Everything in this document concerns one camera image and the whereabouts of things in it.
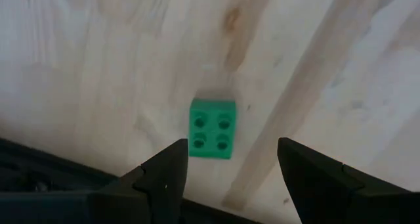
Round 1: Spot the small green studded brick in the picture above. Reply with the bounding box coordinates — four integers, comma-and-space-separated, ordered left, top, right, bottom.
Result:
188, 98, 238, 160

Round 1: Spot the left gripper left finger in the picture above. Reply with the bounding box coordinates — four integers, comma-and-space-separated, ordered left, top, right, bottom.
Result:
94, 138, 190, 224

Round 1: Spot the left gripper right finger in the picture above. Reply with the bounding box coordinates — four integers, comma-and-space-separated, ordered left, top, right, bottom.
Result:
277, 137, 420, 224

